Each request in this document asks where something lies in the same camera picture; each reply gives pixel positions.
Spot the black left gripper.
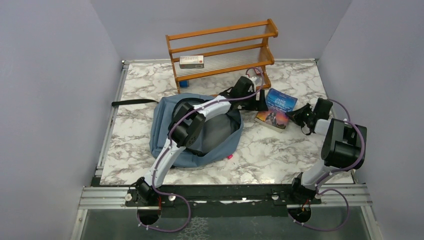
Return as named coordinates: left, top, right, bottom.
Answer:
left=238, top=88, right=267, bottom=111

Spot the blue Jane Eyre book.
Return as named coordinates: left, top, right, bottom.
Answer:
left=254, top=88, right=298, bottom=133

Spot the blue student backpack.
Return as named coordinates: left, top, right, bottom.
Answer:
left=111, top=92, right=245, bottom=169

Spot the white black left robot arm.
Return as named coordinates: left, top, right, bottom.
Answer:
left=135, top=75, right=268, bottom=206

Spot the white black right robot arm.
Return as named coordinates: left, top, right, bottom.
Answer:
left=286, top=98, right=367, bottom=204

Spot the orange wooden shelf rack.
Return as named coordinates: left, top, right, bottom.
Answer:
left=165, top=18, right=279, bottom=93

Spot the white grey box on shelf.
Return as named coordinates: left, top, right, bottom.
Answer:
left=179, top=55, right=205, bottom=69

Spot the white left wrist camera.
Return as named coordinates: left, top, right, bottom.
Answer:
left=249, top=75, right=263, bottom=86

